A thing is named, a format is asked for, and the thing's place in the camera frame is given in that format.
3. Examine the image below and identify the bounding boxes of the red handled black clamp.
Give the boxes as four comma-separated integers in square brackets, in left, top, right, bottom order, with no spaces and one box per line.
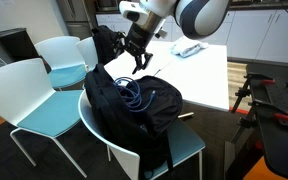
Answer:
[249,99,288,122]
[243,72,276,86]

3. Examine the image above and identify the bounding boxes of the open black backpack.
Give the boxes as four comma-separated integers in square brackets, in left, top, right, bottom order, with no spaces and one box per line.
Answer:
[83,62,185,175]

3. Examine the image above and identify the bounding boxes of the white kitchen cabinets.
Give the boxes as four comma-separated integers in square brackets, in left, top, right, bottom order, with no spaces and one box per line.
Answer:
[95,9,288,65]

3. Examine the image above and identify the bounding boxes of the white cloth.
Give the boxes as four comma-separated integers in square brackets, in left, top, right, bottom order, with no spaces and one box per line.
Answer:
[170,35,209,59]

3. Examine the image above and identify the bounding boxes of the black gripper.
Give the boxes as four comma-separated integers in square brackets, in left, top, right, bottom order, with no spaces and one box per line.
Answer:
[123,23,156,76]

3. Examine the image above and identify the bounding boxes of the silver metal bar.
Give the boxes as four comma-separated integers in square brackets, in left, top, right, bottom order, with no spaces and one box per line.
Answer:
[177,111,195,120]

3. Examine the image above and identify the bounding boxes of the white chair teal seat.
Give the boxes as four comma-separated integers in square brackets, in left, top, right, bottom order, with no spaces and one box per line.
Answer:
[75,36,100,73]
[77,88,207,180]
[0,57,89,179]
[34,35,89,92]

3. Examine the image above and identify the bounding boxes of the blue cable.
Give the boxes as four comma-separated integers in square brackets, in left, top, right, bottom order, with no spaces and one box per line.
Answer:
[112,76,157,113]

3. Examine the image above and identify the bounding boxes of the dark microwave oven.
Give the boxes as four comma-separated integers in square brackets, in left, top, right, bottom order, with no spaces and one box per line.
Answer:
[94,0,122,13]

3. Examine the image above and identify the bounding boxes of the black trash bin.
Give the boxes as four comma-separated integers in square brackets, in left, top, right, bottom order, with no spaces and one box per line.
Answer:
[0,27,41,63]

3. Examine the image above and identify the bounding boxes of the closed black backpack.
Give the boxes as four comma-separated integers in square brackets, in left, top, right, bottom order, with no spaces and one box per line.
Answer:
[91,24,126,65]

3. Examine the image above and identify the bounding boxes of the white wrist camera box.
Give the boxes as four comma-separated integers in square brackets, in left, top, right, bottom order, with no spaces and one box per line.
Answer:
[155,28,169,40]

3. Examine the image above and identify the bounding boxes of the stainless steel refrigerator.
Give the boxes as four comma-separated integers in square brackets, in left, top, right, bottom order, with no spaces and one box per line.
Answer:
[55,0,98,40]

